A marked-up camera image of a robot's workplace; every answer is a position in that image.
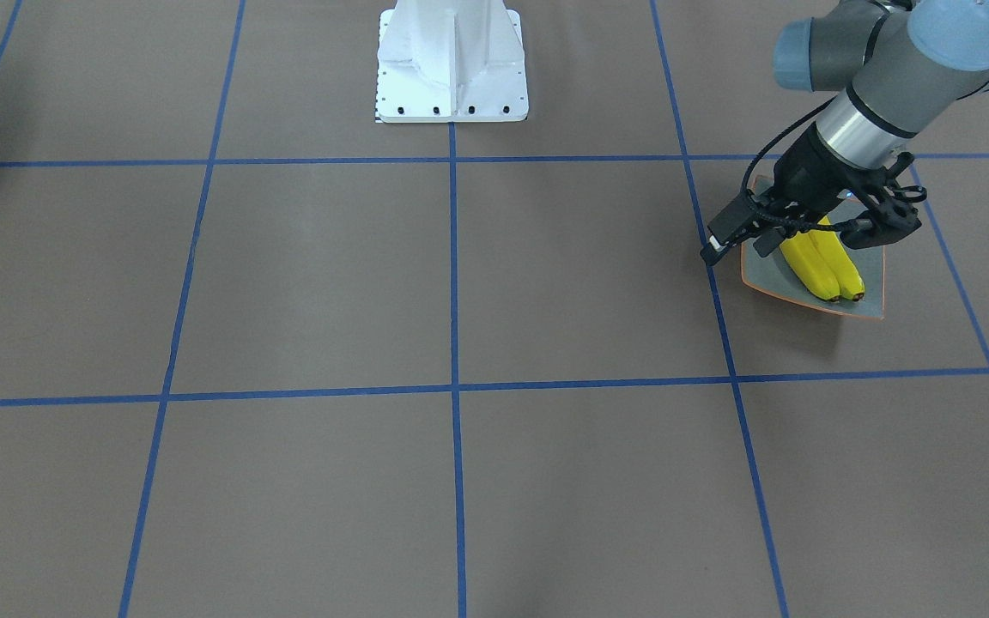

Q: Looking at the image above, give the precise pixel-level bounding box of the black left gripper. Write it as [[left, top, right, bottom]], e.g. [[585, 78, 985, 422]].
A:
[[700, 125, 865, 267]]

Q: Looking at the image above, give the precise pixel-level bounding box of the yellow banana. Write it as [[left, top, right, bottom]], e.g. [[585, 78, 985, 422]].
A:
[[807, 228, 866, 302], [780, 234, 841, 302]]

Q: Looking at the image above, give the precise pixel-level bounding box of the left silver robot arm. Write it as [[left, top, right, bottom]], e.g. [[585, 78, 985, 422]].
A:
[[700, 1, 989, 266]]

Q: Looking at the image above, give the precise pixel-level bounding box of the grey square plate orange rim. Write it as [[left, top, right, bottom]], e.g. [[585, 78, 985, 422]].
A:
[[740, 175, 887, 320]]

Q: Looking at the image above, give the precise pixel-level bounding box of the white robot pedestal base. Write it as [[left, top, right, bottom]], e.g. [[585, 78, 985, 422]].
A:
[[374, 1, 530, 123]]

